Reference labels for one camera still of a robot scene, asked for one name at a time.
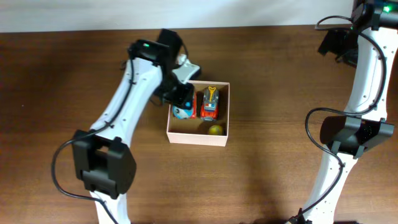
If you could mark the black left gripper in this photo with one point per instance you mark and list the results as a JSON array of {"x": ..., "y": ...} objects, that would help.
[{"x": 186, "y": 102}]

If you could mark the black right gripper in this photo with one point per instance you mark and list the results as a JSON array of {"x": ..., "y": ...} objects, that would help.
[{"x": 331, "y": 43}]

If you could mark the blue face ball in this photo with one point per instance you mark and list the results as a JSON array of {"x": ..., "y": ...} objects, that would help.
[{"x": 182, "y": 113}]

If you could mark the red toy truck blue tracks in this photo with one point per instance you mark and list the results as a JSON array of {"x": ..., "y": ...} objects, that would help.
[{"x": 194, "y": 106}]

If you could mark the red toy truck yellow ladder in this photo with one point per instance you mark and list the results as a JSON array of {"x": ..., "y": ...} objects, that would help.
[{"x": 210, "y": 106}]

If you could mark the white cardboard box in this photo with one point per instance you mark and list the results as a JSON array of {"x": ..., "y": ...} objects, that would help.
[{"x": 195, "y": 131}]

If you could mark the yellow face ball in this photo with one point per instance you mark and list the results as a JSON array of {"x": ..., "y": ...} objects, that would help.
[{"x": 216, "y": 130}]

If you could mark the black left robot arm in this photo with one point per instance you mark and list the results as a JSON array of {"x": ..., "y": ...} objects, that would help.
[{"x": 102, "y": 156}]

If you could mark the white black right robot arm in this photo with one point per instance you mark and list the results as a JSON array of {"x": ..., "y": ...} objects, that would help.
[{"x": 369, "y": 45}]

